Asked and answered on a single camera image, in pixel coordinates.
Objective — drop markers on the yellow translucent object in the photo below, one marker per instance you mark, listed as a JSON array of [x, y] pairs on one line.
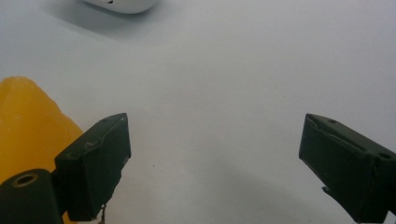
[[29, 130]]

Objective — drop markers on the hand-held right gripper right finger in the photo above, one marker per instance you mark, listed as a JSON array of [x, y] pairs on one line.
[[345, 165]]

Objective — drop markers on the white rounded object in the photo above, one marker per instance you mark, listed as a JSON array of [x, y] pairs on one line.
[[122, 5]]

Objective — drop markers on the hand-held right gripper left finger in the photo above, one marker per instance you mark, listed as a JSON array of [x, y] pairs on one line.
[[93, 168]]

